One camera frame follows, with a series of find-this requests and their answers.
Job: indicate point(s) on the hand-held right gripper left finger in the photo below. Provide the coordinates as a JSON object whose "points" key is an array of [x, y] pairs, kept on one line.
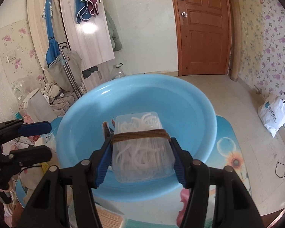
{"points": [[102, 168]]}

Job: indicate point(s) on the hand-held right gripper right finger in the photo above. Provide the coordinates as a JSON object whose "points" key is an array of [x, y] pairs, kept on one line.
{"points": [[180, 168]]}

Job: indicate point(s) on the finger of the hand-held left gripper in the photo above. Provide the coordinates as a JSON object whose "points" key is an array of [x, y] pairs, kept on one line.
{"points": [[35, 128], [30, 155]]}

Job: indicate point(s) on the clear plastic box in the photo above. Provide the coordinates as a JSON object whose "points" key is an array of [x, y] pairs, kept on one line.
{"points": [[137, 156]]}

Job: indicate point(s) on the brown elastic band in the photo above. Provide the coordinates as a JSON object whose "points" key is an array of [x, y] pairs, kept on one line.
{"points": [[142, 134]]}

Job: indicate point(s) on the light blue plastic basin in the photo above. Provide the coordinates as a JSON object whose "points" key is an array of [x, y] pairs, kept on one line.
{"points": [[144, 95]]}

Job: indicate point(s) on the printed desktop table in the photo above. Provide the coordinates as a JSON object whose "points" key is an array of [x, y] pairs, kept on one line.
{"points": [[228, 147]]}

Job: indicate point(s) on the white electric kettle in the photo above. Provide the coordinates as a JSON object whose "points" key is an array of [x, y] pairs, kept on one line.
{"points": [[38, 106]]}

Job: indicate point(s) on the pink plastic object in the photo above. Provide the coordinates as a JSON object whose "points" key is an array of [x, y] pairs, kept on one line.
{"points": [[184, 209]]}

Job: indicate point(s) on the beige crumpled cloth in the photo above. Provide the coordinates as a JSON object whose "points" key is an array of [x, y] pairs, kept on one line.
{"points": [[52, 89]]}

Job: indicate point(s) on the clear plastic jug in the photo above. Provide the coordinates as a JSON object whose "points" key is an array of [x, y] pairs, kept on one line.
{"points": [[23, 85]]}

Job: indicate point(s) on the metal clothes rack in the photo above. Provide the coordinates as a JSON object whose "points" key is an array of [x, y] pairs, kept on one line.
{"points": [[72, 83]]}

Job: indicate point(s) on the grey fabric bag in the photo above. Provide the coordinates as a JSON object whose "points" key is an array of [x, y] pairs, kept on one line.
{"points": [[68, 73]]}

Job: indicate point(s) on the dark grey cloth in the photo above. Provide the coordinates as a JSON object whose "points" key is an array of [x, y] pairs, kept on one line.
{"points": [[90, 72]]}

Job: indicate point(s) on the blue apron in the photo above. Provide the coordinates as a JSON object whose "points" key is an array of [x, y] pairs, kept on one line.
{"points": [[51, 47]]}

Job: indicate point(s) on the large water bottle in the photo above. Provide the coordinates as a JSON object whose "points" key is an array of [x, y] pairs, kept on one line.
{"points": [[118, 72]]}

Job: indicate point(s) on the pale wooden board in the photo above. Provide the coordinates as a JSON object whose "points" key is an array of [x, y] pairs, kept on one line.
{"points": [[95, 47], [35, 28]]}

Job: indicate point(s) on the white plastic bag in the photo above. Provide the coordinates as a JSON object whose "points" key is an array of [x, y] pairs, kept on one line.
{"points": [[275, 116]]}

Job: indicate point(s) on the green jacket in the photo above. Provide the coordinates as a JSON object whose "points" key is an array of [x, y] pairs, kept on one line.
{"points": [[115, 38]]}

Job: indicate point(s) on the brown wooden door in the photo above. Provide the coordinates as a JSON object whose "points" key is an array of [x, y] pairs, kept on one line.
{"points": [[204, 40]]}

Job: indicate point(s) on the blue towel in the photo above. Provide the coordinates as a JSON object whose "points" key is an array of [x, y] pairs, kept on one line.
{"points": [[82, 4]]}

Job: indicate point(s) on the silver door knob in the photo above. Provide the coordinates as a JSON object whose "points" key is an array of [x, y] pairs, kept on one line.
{"points": [[184, 14]]}

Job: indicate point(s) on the beige wall switch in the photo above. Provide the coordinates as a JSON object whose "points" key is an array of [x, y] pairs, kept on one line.
{"points": [[10, 56]]}

